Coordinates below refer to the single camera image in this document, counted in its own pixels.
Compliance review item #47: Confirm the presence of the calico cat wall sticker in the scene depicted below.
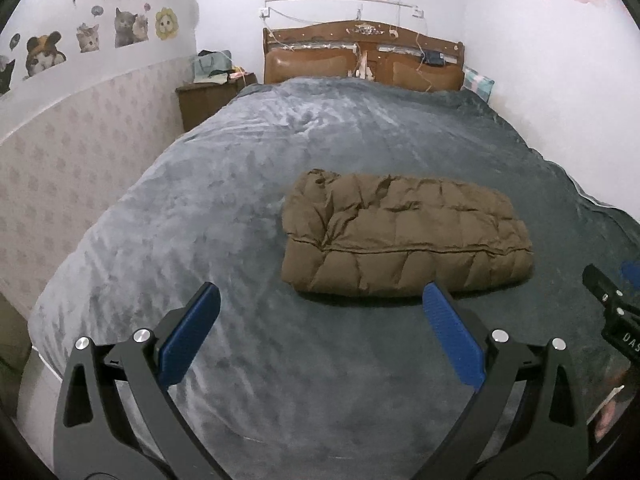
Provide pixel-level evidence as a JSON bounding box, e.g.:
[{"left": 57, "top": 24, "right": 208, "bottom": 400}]
[{"left": 25, "top": 31, "right": 67, "bottom": 77}]

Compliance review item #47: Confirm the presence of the checked pillow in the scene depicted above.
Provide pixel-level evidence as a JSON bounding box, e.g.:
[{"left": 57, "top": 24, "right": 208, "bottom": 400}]
[{"left": 462, "top": 66, "right": 496, "bottom": 98}]

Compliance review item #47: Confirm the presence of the brown puffer jacket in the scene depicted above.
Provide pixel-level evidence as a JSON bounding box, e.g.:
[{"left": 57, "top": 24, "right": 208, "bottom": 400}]
[{"left": 280, "top": 168, "right": 535, "bottom": 298}]

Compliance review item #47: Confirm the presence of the yellow flower cat sticker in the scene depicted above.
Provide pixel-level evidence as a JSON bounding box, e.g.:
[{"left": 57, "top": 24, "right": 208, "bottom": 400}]
[{"left": 155, "top": 7, "right": 180, "bottom": 41}]

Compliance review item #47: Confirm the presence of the white wall cable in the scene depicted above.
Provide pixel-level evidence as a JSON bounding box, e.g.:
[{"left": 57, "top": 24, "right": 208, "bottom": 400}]
[{"left": 267, "top": 0, "right": 417, "bottom": 18}]

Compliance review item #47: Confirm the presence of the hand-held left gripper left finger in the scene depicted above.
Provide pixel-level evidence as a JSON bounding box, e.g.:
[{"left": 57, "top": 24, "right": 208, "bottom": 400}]
[{"left": 52, "top": 281, "right": 222, "bottom": 480}]

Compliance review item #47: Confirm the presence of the white mattress side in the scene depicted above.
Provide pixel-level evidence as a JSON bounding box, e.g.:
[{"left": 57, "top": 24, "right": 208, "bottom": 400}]
[{"left": 15, "top": 347, "right": 56, "bottom": 441}]

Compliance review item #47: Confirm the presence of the person's right hand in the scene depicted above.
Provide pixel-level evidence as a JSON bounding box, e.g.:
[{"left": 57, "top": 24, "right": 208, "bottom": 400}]
[{"left": 592, "top": 366, "right": 632, "bottom": 442}]

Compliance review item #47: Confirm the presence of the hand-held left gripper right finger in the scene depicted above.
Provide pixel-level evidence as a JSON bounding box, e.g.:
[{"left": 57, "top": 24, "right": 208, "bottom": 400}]
[{"left": 422, "top": 280, "right": 588, "bottom": 480}]

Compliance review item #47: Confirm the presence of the wooden bed headboard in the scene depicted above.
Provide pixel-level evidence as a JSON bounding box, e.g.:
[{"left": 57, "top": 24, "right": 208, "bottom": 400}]
[{"left": 262, "top": 20, "right": 467, "bottom": 92}]

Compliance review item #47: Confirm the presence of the pale green paper bag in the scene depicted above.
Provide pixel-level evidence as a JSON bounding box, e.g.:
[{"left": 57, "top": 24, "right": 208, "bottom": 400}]
[{"left": 192, "top": 50, "right": 233, "bottom": 83}]

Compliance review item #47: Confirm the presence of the small kitten wall sticker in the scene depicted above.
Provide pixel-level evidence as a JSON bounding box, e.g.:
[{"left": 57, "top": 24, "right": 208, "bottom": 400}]
[{"left": 76, "top": 22, "right": 101, "bottom": 53}]

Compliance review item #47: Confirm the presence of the grey cats wall sticker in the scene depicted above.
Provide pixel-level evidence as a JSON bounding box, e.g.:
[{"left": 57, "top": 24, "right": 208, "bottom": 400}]
[{"left": 114, "top": 7, "right": 150, "bottom": 48}]

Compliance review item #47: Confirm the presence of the black white cat sticker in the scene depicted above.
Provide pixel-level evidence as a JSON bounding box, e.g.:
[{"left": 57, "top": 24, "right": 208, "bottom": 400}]
[{"left": 0, "top": 57, "right": 16, "bottom": 96}]

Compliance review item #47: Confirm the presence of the wooden nightstand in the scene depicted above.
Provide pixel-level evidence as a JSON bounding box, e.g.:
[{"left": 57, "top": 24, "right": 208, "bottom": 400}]
[{"left": 175, "top": 74, "right": 258, "bottom": 133}]

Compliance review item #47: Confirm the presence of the grey plush blanket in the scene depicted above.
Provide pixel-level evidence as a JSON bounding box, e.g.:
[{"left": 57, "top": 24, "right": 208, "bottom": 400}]
[{"left": 27, "top": 76, "right": 640, "bottom": 480}]

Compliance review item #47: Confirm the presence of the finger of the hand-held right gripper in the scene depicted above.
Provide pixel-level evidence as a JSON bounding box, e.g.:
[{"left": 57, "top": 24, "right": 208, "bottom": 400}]
[
  {"left": 582, "top": 263, "right": 627, "bottom": 312},
  {"left": 620, "top": 259, "right": 640, "bottom": 291}
]

